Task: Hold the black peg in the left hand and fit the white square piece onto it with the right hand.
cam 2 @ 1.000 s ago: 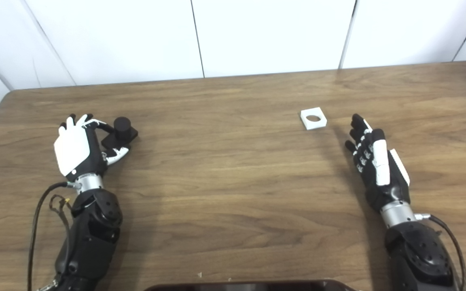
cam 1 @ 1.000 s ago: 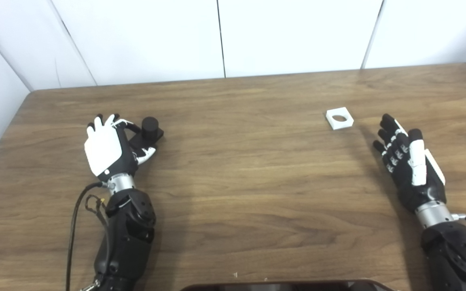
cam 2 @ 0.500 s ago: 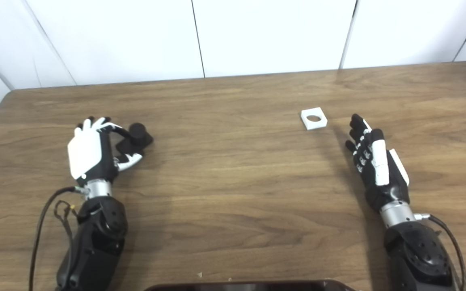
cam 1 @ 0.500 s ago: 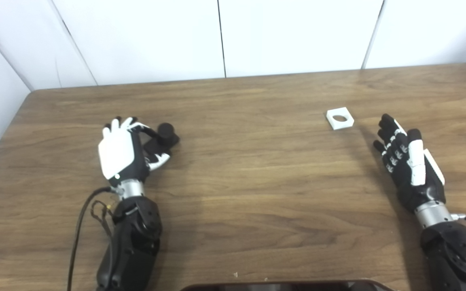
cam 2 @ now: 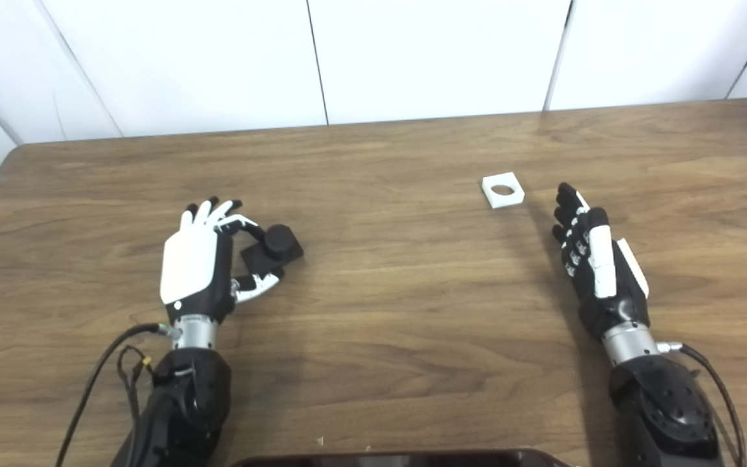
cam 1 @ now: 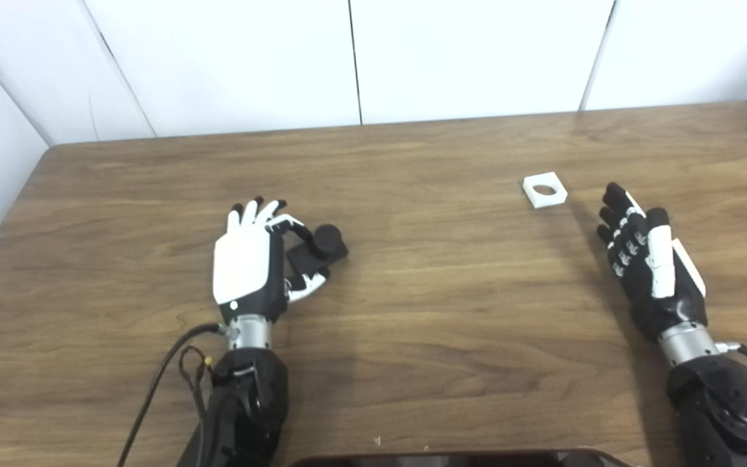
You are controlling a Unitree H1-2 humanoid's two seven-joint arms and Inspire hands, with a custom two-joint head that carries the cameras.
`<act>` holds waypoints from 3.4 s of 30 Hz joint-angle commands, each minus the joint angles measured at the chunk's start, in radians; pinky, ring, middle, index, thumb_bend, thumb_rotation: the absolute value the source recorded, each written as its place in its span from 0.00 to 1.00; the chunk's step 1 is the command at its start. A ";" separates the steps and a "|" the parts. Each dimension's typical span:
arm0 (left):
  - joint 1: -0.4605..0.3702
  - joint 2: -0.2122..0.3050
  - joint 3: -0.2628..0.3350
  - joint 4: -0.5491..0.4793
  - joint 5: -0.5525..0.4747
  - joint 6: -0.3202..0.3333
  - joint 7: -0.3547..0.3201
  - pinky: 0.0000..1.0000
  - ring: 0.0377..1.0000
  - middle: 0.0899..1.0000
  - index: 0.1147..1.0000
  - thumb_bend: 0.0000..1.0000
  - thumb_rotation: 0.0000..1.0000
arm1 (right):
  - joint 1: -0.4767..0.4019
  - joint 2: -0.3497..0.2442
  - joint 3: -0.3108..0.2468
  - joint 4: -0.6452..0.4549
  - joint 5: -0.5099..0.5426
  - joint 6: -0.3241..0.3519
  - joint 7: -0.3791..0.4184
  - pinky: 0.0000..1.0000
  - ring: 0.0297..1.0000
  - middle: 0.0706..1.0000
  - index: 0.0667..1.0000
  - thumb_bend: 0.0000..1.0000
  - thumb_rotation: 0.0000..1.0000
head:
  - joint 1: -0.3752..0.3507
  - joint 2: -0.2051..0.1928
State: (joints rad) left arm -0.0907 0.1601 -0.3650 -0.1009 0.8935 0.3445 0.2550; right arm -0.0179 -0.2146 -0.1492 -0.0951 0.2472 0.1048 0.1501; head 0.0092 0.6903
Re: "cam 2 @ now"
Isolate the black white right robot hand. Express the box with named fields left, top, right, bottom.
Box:
left=551, top=182, right=650, bottom=339

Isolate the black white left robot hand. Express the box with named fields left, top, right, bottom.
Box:
left=160, top=197, right=283, bottom=325

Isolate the black peg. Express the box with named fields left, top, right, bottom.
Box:
left=241, top=224, right=304, bottom=273

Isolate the white square piece with hole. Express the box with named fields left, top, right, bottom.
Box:
left=480, top=172, right=525, bottom=210

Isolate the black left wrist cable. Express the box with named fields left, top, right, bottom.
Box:
left=56, top=322, right=180, bottom=467

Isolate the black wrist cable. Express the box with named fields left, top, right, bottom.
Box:
left=56, top=322, right=180, bottom=467
left=656, top=342, right=747, bottom=467

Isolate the thin left arm wire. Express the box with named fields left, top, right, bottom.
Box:
left=117, top=346, right=155, bottom=419

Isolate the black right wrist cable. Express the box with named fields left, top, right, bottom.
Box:
left=656, top=342, right=747, bottom=467

